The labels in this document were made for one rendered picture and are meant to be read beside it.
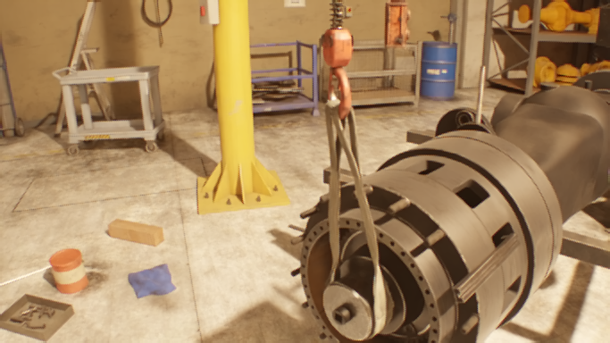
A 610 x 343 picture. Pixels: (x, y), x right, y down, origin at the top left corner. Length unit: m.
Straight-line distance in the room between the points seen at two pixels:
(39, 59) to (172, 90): 1.95
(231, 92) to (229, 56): 0.26
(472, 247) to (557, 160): 0.82
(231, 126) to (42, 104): 4.13
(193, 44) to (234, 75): 3.45
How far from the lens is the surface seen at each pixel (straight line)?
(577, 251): 1.96
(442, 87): 7.29
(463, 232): 0.94
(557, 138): 1.74
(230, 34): 3.29
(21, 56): 7.00
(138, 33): 6.71
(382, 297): 0.96
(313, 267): 1.15
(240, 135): 3.42
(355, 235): 1.09
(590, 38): 8.82
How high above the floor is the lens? 1.48
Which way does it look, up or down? 21 degrees down
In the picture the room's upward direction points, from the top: 1 degrees counter-clockwise
